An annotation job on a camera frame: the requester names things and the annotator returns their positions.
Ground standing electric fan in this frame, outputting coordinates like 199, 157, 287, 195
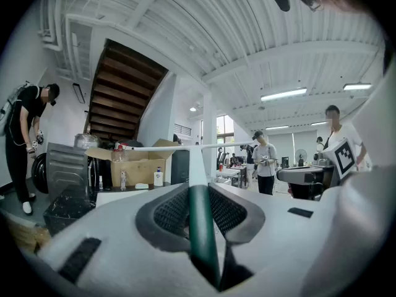
295, 148, 308, 167

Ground large clear water jug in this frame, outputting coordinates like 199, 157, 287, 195
73, 127, 100, 150

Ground black round wheel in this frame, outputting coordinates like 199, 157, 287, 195
30, 152, 50, 195

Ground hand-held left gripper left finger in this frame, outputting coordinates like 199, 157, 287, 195
37, 183, 219, 297

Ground dark wooden staircase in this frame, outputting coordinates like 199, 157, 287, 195
82, 38, 170, 142

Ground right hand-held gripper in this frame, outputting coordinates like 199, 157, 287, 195
321, 137, 358, 181

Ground black marble block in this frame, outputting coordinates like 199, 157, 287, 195
42, 189, 97, 237

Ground long ceiling light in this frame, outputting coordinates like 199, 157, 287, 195
260, 87, 308, 103

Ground brown cardboard box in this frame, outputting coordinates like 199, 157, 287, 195
85, 139, 181, 188

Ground clear bottle with red cap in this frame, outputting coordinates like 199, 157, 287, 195
111, 144, 129, 163

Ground white table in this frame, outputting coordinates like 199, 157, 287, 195
215, 166, 241, 187

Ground short ceiling light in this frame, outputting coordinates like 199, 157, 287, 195
342, 82, 372, 92

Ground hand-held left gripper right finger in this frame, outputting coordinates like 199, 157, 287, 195
208, 182, 338, 297

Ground eyeglasses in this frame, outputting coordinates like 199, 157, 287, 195
304, 0, 325, 13

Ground black box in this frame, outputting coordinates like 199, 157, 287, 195
170, 149, 191, 186

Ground white squeegee with green handle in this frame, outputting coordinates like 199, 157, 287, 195
131, 141, 257, 292

